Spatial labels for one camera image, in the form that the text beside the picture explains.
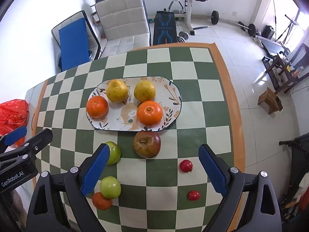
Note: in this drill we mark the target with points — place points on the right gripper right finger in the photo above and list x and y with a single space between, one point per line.
261 212

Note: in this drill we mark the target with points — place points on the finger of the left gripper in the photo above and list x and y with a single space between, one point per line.
11 138
27 152

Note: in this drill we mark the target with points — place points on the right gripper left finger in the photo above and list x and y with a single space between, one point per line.
46 210

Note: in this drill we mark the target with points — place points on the green apple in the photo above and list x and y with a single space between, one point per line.
115 153
110 187

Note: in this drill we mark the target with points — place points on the yellow lemon pointed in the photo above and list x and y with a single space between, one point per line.
117 91

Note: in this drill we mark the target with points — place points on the red apple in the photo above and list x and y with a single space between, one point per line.
147 144

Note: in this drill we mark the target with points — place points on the large orange mandarin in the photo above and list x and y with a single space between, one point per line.
149 113

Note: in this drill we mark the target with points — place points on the yellow lemon round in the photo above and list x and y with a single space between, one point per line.
144 91

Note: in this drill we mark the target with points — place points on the red plastic bag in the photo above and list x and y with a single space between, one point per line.
14 114

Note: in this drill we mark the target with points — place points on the small orange mandarin near edge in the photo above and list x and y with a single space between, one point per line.
100 202

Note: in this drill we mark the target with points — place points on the red tomato lower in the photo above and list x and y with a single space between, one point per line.
193 195

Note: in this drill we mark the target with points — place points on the red tomato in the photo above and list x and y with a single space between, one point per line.
186 166
193 195

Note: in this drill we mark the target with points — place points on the black treadmill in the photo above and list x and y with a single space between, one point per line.
299 162

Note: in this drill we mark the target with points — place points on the red tomato upper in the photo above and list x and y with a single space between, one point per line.
186 166

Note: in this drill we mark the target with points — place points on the floral ceramic plate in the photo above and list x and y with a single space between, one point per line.
122 116

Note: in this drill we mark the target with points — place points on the blue folding mat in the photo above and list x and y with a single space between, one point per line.
77 41

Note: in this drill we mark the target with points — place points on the green checkered tablecloth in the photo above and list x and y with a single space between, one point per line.
153 191

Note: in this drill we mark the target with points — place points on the small wooden stool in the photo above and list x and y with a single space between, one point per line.
272 100

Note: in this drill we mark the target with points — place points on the wooden desk with monitor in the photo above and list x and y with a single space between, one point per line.
285 68

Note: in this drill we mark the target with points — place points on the beige cushioned chair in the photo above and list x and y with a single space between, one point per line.
125 24

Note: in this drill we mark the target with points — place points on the black workout bench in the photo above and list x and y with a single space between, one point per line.
165 31

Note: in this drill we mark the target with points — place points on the black speaker box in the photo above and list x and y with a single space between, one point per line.
268 32

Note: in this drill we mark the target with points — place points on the barbell on floor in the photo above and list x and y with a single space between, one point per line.
251 29

